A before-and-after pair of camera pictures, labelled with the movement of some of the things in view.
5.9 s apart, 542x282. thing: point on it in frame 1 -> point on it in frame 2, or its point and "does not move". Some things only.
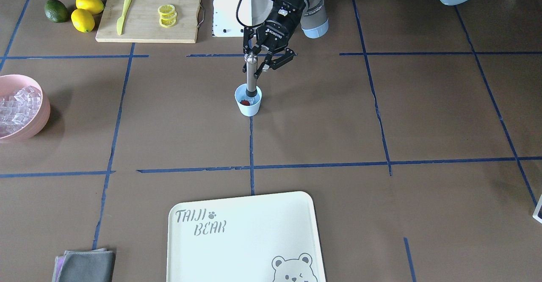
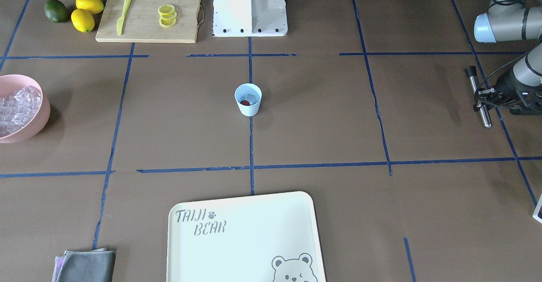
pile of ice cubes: x=17 y=108 does not move
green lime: x=56 y=11 does not move
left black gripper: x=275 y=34 -> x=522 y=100
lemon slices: x=168 y=15 does not move
